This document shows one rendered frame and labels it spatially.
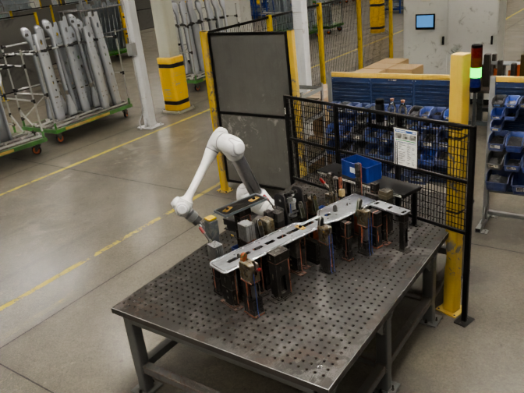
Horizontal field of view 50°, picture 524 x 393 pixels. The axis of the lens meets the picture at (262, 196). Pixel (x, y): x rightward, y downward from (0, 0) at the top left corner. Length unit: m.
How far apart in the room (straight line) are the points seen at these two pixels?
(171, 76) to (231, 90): 4.89
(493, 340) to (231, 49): 4.07
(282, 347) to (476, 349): 1.67
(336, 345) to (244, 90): 3.97
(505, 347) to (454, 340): 0.34
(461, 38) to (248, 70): 4.92
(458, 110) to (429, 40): 6.61
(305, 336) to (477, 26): 7.82
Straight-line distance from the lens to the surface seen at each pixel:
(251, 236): 3.73
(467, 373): 4.22
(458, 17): 10.42
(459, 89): 4.02
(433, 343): 4.43
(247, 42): 6.42
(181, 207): 3.91
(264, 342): 3.30
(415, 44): 10.71
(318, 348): 3.23
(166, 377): 3.96
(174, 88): 11.54
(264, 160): 6.71
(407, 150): 4.34
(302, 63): 8.43
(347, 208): 4.08
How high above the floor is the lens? 2.70
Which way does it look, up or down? 23 degrees down
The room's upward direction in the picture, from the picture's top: 6 degrees counter-clockwise
